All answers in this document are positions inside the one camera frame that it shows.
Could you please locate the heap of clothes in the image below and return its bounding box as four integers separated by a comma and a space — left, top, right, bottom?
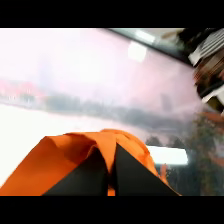
175, 27, 224, 114

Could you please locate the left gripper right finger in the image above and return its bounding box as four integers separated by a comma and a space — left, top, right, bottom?
113, 142, 180, 197

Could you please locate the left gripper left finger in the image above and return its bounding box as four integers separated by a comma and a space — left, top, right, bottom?
43, 146, 110, 197

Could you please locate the orange garment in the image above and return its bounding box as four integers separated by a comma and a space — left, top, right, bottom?
0, 128, 183, 197

